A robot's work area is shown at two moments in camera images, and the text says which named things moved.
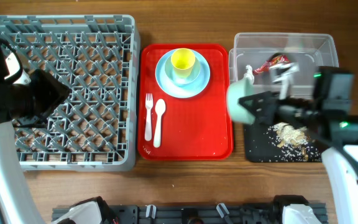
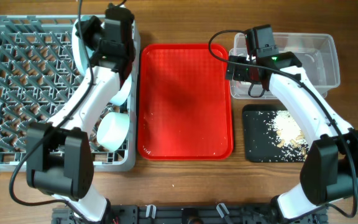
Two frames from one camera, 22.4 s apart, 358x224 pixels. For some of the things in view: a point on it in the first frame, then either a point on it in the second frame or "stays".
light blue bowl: [170, 73] → [120, 97]
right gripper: [272, 106] → [237, 74]
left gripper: [55, 93] → [91, 24]
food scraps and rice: [289, 144] stays
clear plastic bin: [308, 50] stays
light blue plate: [186, 91] → [82, 55]
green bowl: [243, 88] → [112, 130]
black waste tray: [261, 145] stays
